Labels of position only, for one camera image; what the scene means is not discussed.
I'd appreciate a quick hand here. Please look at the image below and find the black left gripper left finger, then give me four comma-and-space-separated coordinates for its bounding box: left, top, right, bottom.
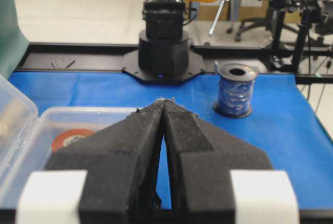
15, 100, 165, 224

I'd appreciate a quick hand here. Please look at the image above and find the blue wire spool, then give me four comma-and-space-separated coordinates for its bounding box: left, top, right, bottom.
213, 62, 258, 118

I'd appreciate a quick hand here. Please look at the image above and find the clear plastic toolbox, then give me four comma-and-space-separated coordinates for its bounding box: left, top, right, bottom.
1, 77, 135, 209

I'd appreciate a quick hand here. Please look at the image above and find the black office chair base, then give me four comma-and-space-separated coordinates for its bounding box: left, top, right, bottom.
234, 18, 274, 42

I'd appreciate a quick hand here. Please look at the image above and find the black camera stand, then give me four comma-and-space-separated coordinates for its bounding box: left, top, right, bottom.
265, 0, 333, 73

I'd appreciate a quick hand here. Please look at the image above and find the blue table mat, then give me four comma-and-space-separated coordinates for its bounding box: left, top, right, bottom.
9, 72, 332, 209

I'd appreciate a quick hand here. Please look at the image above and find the black table frame rail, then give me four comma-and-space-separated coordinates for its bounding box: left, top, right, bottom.
16, 43, 332, 85

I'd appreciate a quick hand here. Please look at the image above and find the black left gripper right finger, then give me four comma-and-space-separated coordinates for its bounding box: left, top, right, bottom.
162, 98, 300, 224

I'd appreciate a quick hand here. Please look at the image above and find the red tape roll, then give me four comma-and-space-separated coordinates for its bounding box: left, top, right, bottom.
51, 129, 94, 152

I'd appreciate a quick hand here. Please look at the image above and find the dark green curtain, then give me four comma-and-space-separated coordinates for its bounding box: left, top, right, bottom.
1, 0, 30, 79

